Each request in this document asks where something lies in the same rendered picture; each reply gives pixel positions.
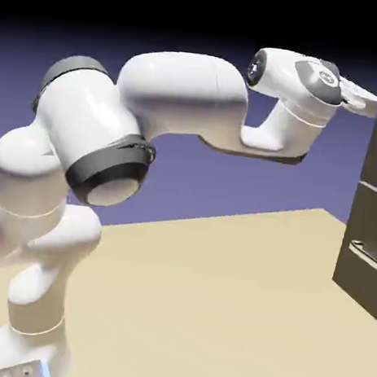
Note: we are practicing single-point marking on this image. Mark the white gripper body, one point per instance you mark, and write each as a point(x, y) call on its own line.
point(360, 97)

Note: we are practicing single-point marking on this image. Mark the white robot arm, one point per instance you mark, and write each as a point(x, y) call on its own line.
point(84, 115)

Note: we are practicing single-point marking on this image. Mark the dark wooden cabinet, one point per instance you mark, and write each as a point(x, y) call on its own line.
point(374, 211)

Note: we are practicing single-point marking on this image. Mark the tall drawer front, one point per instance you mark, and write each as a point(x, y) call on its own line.
point(365, 220)

